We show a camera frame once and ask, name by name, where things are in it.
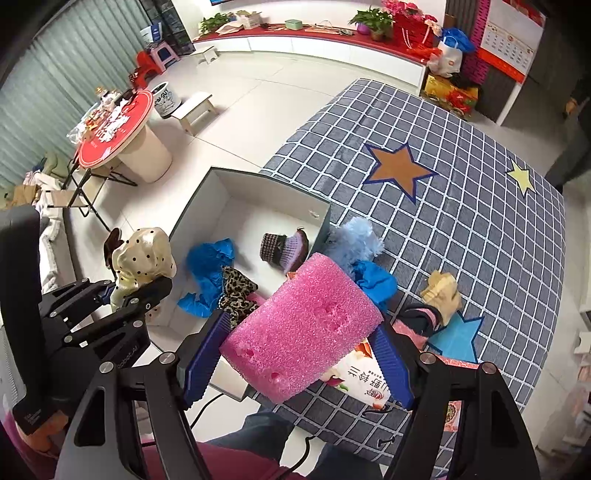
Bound knitted purple brown sock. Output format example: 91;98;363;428
261;226;311;274

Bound purple plastic stool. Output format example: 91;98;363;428
150;41;181;71

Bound blue plastic bag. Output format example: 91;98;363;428
441;27;476;54

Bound blue plastic shoe cover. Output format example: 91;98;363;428
351;259;399;319
177;237;236;318

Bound red flower basket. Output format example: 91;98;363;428
383;0;439;51

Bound cream polka-dot scrunchie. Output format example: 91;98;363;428
110;227;178;311

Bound white printed bucket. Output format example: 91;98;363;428
151;82;181;118

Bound green potted plant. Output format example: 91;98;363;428
198;11;232;34

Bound black pink striped cloth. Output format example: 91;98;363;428
392;302;446;337

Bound red plastic stool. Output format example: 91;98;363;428
135;50;162;86

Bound large white step stool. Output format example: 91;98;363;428
172;91;218;136

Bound round red table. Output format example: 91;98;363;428
76;89;174;183

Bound black folding chair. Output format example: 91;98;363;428
46;157;139;232

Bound wall calendar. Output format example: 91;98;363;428
475;0;546;84

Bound white snack packet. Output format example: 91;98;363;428
318;339;399;412

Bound potted plant purple pot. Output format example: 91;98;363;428
348;6;395;40

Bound pink foam block with holes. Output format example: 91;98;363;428
219;251;386;407

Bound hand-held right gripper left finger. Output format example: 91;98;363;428
55;309;232;480

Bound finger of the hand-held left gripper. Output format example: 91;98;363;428
39;277;116;320
62;276;174;347

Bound grey curtain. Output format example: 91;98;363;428
0;0;176;195

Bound beige cloth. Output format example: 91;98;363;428
419;270;463;326

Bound leopard print scrunchie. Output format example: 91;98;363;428
217;265;262;329

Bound black cable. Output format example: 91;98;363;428
188;392;228;428
285;434;315;474

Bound white paper bag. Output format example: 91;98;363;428
429;39;464;78

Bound light blue fluffy scrunchie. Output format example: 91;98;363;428
325;217;385;273

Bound white red television console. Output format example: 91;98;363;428
191;21;428;90

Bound person's legs in jeans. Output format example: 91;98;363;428
191;410;385;480

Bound red yellow gift box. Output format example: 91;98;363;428
421;74;480;118

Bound pink red patterned carton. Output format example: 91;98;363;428
431;353;466;432

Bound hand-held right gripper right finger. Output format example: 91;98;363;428
369;323;541;480

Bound white cardboard box grey sides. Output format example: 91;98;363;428
148;167;333;402

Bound grey checked star blanket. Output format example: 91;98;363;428
259;78;566;464

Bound person's maroon garment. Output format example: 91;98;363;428
136;440;303;480

